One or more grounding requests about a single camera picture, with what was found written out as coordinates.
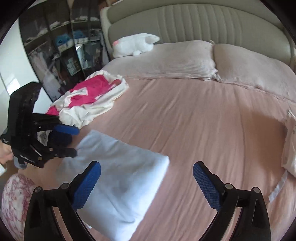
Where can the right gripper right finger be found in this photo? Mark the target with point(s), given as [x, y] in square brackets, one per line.
[253, 222]

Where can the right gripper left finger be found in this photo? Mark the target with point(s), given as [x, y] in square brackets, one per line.
[41, 222]

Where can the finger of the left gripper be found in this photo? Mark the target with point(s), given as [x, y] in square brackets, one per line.
[62, 151]
[67, 129]

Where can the white shirt with navy trim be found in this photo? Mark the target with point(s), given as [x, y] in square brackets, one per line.
[130, 178]

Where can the person's left hand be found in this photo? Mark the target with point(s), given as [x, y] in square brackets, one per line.
[6, 153]

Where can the navy blue garment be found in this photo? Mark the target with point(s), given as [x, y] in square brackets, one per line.
[59, 139]

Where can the white patterned cloth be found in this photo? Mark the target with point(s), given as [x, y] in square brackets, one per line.
[43, 137]

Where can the cream and magenta garment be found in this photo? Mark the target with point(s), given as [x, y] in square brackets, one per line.
[89, 99]

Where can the pink floral pajama leg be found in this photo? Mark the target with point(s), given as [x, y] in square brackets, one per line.
[15, 201]

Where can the white fabric strip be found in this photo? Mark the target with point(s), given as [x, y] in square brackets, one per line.
[278, 187]

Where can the folded pink cat pajamas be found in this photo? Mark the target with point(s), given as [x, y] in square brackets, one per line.
[288, 154]

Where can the dark glass wardrobe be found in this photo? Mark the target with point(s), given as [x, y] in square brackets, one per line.
[64, 42]

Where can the white plush toy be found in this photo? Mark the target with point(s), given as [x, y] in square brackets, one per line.
[134, 45]

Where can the left beige pillow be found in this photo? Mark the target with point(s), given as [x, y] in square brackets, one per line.
[191, 59]

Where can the beige pillow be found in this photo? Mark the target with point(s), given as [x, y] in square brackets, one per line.
[191, 59]
[240, 66]

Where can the right beige pillow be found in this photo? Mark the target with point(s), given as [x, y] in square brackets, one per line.
[240, 66]

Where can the beige padded headboard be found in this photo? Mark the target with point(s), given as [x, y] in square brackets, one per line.
[247, 24]

